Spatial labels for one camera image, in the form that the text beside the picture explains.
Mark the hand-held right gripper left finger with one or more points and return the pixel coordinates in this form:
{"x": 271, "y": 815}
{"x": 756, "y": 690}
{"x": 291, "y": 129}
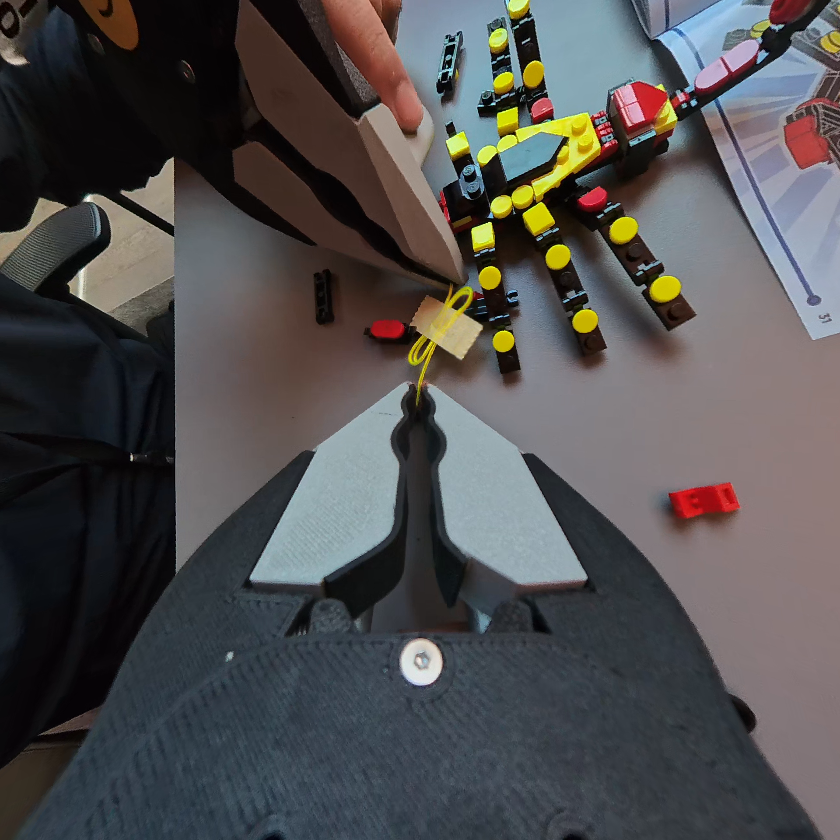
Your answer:
{"x": 328, "y": 518}

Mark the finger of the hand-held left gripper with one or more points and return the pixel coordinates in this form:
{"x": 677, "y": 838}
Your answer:
{"x": 407, "y": 197}
{"x": 295, "y": 203}

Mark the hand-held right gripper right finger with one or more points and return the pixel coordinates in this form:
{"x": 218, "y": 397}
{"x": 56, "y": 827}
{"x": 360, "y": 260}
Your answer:
{"x": 505, "y": 518}

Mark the person's left forearm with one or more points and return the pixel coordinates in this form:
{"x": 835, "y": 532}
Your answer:
{"x": 65, "y": 144}

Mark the small black lego bar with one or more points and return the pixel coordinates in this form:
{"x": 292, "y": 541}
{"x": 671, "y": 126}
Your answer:
{"x": 450, "y": 64}
{"x": 324, "y": 296}

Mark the small red black lego piece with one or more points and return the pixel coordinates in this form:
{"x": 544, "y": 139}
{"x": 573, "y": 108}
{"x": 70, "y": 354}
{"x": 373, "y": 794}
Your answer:
{"x": 388, "y": 330}

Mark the yellow black lego spider model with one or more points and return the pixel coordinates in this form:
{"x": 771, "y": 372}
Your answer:
{"x": 544, "y": 154}

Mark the red flat lego plate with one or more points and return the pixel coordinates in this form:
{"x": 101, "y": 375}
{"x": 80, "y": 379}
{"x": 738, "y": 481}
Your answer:
{"x": 705, "y": 501}

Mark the lego instruction booklet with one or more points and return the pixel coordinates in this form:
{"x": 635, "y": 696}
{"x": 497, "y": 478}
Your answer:
{"x": 774, "y": 216}

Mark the person's left hand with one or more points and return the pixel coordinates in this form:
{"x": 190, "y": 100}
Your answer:
{"x": 374, "y": 46}

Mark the grey mesh office chair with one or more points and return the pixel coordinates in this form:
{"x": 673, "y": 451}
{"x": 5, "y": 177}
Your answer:
{"x": 59, "y": 243}

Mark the person's dark clothing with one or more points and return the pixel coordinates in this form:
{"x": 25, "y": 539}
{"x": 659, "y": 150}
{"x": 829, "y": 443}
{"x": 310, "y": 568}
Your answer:
{"x": 79, "y": 525}

